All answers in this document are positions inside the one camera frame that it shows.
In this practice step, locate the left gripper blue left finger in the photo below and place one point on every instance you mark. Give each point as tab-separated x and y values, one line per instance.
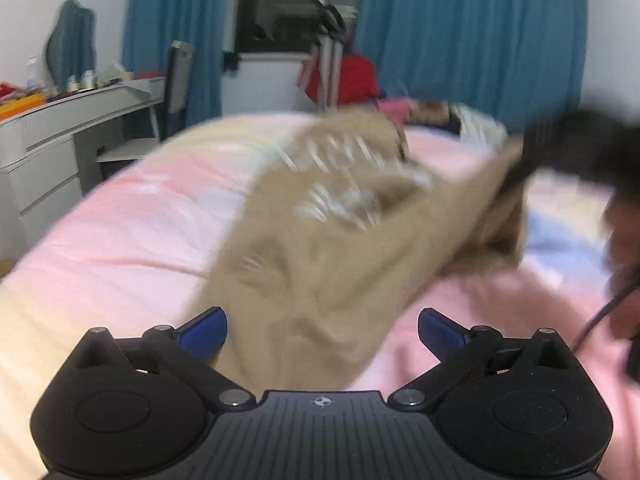
185	352

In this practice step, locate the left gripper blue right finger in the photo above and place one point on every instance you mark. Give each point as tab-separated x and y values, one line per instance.
461	353

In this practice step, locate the tan t-shirt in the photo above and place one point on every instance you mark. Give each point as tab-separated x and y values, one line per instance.
335	239

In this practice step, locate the pile of clothes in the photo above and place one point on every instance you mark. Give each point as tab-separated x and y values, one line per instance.
467	123

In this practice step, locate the person's right hand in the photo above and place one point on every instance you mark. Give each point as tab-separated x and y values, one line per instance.
622	219

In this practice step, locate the pastel tie-dye bed duvet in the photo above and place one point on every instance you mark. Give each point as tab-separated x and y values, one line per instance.
136	251

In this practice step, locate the right blue curtain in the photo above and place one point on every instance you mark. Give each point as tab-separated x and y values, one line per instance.
515	60

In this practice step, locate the blue curtain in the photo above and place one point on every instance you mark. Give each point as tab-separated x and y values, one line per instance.
515	60
152	26

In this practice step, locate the black white chair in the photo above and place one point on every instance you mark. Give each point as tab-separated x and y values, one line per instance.
167	119

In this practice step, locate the white dressing table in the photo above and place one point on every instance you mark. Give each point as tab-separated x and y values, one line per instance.
52	155

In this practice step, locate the red garment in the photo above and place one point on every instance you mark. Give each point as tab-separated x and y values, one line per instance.
358	82

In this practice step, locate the orange tray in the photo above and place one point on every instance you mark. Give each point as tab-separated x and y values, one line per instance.
19	106

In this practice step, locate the dark window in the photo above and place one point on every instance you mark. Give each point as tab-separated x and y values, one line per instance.
285	26

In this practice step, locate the left blue curtain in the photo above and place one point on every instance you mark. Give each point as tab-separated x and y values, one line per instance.
152	26

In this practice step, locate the white camera tripod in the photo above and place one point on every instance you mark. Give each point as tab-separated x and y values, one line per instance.
320	76

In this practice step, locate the wavy frame mirror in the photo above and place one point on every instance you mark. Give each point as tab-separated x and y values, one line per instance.
70	47

